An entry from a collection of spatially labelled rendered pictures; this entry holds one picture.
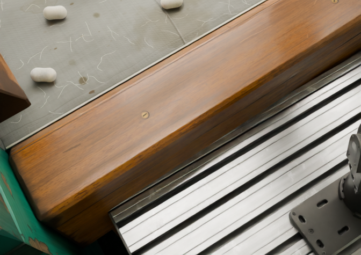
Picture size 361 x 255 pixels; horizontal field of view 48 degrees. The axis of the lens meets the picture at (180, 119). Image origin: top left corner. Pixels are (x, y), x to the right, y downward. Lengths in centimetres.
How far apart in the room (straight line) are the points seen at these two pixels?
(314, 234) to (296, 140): 13
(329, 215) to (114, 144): 29
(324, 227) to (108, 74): 35
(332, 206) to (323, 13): 26
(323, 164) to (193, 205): 19
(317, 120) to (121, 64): 29
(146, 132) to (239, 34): 19
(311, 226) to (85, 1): 46
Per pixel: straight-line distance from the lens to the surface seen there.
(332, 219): 56
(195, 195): 55
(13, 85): 50
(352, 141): 48
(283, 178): 57
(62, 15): 63
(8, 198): 43
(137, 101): 51
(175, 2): 61
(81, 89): 56
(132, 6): 64
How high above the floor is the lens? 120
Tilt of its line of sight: 63 degrees down
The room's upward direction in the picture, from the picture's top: 6 degrees counter-clockwise
